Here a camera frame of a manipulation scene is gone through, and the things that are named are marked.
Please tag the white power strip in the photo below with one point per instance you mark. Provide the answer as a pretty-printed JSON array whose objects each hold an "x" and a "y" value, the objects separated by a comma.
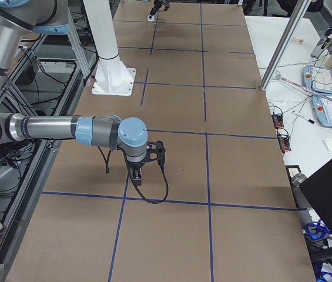
[{"x": 5, "y": 169}]

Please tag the black marker pen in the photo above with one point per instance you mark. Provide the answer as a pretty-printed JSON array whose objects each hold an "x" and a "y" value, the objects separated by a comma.
[{"x": 303, "y": 117}]

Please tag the blue white desk bell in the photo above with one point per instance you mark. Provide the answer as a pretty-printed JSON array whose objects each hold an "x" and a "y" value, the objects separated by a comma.
[{"x": 150, "y": 18}]

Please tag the aluminium frame post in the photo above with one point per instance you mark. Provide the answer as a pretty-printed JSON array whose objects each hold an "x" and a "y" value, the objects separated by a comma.
[{"x": 293, "y": 23}]

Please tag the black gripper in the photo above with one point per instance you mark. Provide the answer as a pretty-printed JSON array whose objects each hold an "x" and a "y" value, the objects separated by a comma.
[{"x": 134, "y": 165}]

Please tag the brown paper table cover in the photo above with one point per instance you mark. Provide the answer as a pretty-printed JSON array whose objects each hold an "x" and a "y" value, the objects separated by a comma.
[{"x": 221, "y": 209}]

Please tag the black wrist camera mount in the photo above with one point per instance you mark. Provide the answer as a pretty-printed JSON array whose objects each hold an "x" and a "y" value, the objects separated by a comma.
[{"x": 155, "y": 151}]

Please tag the aluminium side rail frame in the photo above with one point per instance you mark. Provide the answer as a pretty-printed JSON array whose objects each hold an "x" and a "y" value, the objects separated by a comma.
[{"x": 17, "y": 127}]

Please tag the silver metal cylinder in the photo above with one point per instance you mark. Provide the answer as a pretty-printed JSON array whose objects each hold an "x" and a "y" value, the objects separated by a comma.
[{"x": 297, "y": 179}]

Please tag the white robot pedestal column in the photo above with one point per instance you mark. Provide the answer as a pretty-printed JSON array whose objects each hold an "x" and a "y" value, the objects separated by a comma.
[{"x": 112, "y": 77}]

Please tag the upper teach pendant tablet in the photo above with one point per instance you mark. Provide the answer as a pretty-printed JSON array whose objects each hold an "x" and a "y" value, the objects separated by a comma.
[{"x": 318, "y": 78}]

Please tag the orange black connector box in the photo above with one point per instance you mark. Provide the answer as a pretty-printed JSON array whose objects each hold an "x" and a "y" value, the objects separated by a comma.
[{"x": 278, "y": 121}]

